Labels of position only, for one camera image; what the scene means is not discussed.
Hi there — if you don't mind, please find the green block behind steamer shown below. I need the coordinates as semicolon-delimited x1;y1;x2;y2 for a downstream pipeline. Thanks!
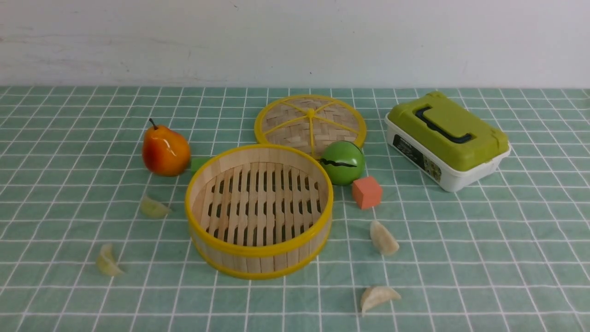
190;156;212;174

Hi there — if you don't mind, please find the pale green dumpling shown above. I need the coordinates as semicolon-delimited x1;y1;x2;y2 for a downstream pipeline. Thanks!
139;194;171;219
95;243;124;277

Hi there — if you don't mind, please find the green lid white lunch box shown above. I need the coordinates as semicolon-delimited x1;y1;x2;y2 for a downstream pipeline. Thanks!
384;92;512;192

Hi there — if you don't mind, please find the white dumpling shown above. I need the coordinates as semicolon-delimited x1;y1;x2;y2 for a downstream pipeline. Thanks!
369;220;400;256
360;286;402;317

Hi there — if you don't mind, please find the red yellow toy pear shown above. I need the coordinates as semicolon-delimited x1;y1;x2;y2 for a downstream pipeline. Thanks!
142;118;190;177

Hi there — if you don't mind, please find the green toy watermelon ball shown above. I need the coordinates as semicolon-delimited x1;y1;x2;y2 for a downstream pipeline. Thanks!
318;141;366;186

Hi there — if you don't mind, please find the green checkered tablecloth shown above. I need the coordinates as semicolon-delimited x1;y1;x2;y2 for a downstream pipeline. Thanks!
0;86;590;332

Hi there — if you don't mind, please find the orange foam cube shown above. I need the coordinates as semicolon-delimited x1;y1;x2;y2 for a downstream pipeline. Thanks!
352;176;383;210

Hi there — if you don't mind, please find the bamboo steamer tray yellow rim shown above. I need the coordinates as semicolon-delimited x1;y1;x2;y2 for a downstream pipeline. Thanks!
184;144;334;279

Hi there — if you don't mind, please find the woven bamboo steamer lid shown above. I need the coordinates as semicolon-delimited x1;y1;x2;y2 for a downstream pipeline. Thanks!
254;95;367;159

